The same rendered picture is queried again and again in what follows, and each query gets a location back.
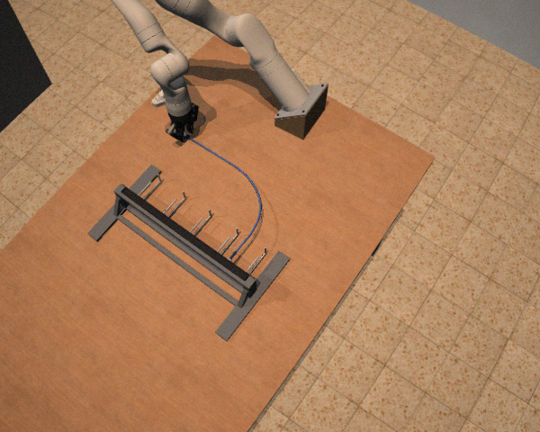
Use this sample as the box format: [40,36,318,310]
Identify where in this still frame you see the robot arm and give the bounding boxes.
[112,0,311,116]

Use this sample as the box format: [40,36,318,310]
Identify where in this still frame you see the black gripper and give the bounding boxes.
[166,103,199,142]

